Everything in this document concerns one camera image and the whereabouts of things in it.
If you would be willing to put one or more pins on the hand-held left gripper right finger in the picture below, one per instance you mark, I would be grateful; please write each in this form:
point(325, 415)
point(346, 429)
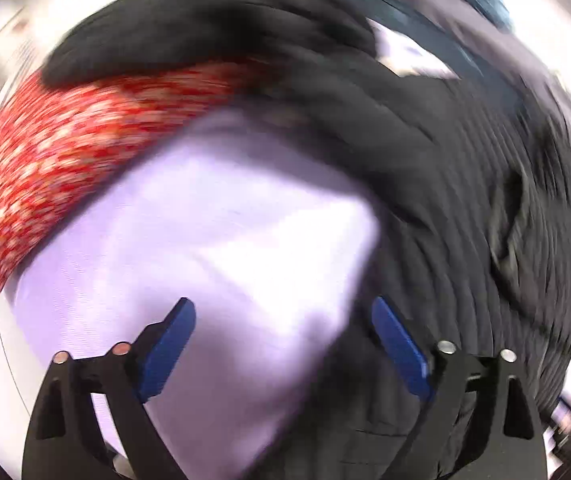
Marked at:
point(400, 345)

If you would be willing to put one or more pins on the purple floral bed sheet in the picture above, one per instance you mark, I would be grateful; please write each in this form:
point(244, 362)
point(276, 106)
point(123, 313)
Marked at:
point(215, 240)

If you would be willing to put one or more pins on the red floral folded garment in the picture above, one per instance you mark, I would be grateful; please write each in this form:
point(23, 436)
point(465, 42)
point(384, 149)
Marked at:
point(65, 160)

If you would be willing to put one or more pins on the black quilted jacket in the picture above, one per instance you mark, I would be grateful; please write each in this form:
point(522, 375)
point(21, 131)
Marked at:
point(440, 185)

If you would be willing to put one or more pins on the grey blanket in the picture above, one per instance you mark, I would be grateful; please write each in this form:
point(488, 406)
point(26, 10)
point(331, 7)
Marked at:
point(465, 15)

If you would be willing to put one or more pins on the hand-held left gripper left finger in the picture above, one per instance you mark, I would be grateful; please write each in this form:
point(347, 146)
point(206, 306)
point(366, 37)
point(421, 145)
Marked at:
point(168, 345)

